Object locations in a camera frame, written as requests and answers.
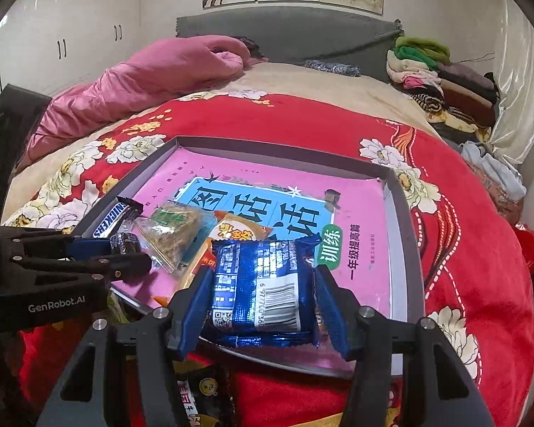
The orange snack packet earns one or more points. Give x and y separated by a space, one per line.
238 231

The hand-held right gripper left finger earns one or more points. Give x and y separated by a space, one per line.
193 316

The beige bed sheet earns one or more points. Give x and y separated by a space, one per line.
338 93

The pink quilt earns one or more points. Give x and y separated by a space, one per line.
138 84

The light blue cloth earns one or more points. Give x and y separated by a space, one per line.
494 164

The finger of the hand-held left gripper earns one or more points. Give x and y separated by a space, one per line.
129 263
89 246

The grey cardboard box tray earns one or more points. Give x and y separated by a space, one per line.
400 231

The dark patterned pillow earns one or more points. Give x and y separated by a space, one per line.
333 69

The red plastic bag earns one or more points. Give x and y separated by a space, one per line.
527 244

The white wardrobe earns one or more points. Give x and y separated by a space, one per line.
80 22

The blue foil snack packet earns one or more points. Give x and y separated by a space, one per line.
258 293

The red floral blanket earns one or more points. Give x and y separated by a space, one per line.
463 249

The cream satin curtain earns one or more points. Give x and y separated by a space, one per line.
516 98

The small dark candy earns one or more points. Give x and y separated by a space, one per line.
124 242

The grey headboard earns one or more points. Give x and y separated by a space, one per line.
293 35

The pink and blue book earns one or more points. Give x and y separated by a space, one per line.
271 173

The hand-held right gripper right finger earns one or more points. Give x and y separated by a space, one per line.
331 307

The pile of folded clothes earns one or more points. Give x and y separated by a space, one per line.
454 89

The dark cloth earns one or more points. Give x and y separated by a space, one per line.
253 51

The clear green-label pastry packet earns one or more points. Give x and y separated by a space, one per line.
173 235

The brown chocolate bar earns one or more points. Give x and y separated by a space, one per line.
113 218

